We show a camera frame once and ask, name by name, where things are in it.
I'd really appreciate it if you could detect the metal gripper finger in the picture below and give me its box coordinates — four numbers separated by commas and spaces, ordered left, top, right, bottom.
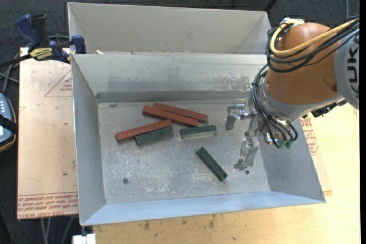
224, 103, 248, 131
233, 138, 260, 171

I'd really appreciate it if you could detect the dark green flat block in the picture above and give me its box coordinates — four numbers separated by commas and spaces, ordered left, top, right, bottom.
134, 125, 174, 147
179, 125, 217, 141
196, 146, 229, 183

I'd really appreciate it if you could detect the red-brown flat block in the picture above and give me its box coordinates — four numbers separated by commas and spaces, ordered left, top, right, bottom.
115, 119, 173, 143
152, 102, 209, 123
142, 105, 200, 128

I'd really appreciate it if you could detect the grey metal bin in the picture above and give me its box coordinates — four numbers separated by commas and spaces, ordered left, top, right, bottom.
67, 2, 326, 227

